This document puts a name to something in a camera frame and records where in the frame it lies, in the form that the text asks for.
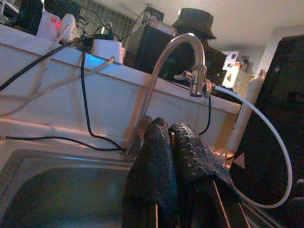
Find stainless steel sink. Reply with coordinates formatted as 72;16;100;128
0;148;133;228

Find person in black hat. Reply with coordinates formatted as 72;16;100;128
163;8;230;84

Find white flexible hose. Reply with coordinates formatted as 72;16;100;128
212;85;293;209

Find silver curved faucet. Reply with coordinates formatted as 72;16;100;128
123;32;214;159

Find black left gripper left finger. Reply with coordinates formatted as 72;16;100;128
122;116;179;228

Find black cable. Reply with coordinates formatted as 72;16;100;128
198;96;212;136
80;45;128;152
0;39;83;92
0;135;126;152

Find black box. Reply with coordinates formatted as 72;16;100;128
123;23;178;78

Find white cup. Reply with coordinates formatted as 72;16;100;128
91;38;124;64

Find white box with red light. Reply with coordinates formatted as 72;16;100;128
35;10;78;45

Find translucent white cylinder container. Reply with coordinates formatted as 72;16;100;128
227;68;266;154

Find white cable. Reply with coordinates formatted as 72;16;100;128
0;56;116;118

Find large black appliance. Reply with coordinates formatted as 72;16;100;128
229;34;304;207

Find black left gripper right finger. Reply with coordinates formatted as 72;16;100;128
168;122;251;228

